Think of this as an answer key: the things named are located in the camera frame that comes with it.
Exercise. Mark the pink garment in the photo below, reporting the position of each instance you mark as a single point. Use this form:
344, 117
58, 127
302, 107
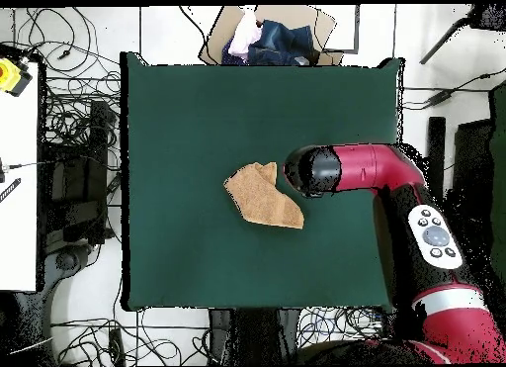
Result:
245, 36

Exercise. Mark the green covered side table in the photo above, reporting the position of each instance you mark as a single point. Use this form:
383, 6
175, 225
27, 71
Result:
499, 165

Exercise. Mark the blue denim jeans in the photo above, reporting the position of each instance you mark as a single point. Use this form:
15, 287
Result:
284, 42

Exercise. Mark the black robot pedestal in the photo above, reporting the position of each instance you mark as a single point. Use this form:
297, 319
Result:
253, 335

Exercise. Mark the white desk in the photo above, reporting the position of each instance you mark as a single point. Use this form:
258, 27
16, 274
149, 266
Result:
17, 232

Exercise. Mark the black tripod leg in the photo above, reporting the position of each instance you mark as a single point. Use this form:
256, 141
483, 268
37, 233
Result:
490, 17

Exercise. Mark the dark green table cloth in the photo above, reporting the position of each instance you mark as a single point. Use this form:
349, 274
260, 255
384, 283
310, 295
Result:
178, 125

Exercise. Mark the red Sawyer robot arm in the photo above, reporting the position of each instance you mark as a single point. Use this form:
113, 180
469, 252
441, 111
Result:
371, 165

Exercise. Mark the black grey stand foot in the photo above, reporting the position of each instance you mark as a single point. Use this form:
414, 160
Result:
67, 260

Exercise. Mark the yellow emergency stop button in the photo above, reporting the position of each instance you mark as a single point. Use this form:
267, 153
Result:
10, 76

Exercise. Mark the brown cardboard box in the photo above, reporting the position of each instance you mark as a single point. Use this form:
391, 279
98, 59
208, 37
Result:
326, 30

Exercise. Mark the orange terry towel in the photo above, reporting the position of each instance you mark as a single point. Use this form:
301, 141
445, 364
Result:
261, 201

